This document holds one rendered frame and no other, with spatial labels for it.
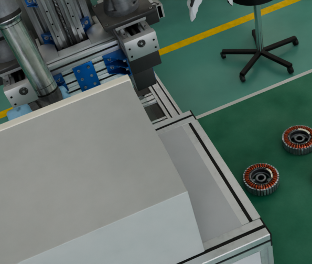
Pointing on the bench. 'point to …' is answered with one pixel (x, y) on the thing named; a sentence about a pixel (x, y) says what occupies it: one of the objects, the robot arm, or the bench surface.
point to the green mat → (282, 163)
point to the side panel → (267, 255)
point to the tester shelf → (212, 194)
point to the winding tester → (83, 186)
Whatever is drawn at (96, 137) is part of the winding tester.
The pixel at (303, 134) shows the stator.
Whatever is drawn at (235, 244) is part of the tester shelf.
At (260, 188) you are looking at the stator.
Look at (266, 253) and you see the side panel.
